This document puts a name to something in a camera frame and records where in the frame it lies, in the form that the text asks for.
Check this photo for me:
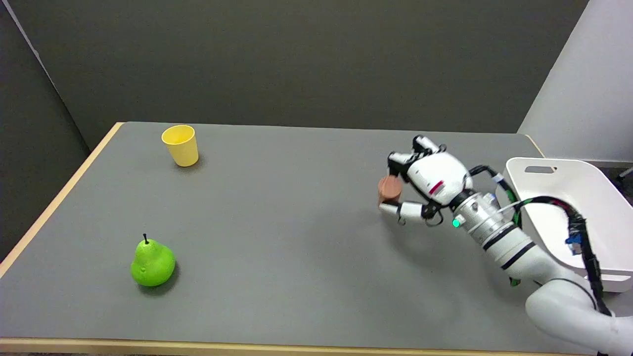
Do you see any brown wooden cylinder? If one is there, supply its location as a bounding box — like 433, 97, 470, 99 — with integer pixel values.
378, 175, 403, 207

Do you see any green toy pear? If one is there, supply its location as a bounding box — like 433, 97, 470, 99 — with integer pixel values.
131, 234, 176, 287

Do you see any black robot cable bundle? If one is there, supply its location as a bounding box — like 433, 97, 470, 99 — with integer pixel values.
468, 165, 612, 317

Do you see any yellow plastic cup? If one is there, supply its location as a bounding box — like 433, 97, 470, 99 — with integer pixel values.
162, 125, 199, 168

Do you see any white plastic box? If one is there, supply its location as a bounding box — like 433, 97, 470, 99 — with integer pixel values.
502, 157, 633, 293

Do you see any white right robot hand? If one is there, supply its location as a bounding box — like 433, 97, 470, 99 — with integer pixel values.
379, 135, 474, 226

